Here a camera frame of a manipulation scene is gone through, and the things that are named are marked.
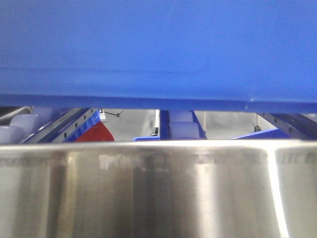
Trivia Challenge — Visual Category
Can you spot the dark blue bin lower right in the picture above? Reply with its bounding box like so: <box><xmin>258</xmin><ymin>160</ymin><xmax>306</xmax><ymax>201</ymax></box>
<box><xmin>233</xmin><ymin>128</ymin><xmax>290</xmax><ymax>140</ymax></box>

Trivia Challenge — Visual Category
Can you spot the steel guide rail right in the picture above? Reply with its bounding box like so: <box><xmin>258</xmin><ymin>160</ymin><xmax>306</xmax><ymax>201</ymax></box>
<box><xmin>258</xmin><ymin>113</ymin><xmax>317</xmax><ymax>140</ymax></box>

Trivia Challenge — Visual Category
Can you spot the blue bin far middle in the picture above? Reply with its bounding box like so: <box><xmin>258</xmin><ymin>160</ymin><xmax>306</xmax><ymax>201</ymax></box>
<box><xmin>133</xmin><ymin>135</ymin><xmax>160</xmax><ymax>141</ymax></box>

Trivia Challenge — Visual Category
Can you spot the white roller track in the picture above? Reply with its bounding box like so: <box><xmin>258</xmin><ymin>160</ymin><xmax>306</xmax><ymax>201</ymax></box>
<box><xmin>159</xmin><ymin>110</ymin><xmax>207</xmax><ymax>140</ymax></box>
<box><xmin>0</xmin><ymin>107</ymin><xmax>66</xmax><ymax>144</ymax></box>

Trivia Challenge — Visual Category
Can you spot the white roller track left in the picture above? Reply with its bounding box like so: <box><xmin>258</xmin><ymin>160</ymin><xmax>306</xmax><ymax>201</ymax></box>
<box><xmin>0</xmin><ymin>107</ymin><xmax>66</xmax><ymax>144</ymax></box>

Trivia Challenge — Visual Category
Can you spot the large light blue plastic bin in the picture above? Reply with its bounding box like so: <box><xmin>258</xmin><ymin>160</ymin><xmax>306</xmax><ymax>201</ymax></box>
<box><xmin>0</xmin><ymin>0</ymin><xmax>317</xmax><ymax>113</ymax></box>

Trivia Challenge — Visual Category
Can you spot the stainless steel shelf front rail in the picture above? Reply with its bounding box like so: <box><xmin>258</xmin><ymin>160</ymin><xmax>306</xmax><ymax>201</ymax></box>
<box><xmin>0</xmin><ymin>140</ymin><xmax>317</xmax><ymax>238</ymax></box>

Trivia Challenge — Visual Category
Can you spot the white roller track centre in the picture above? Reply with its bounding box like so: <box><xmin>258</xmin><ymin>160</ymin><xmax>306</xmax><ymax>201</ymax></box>
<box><xmin>159</xmin><ymin>110</ymin><xmax>207</xmax><ymax>140</ymax></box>

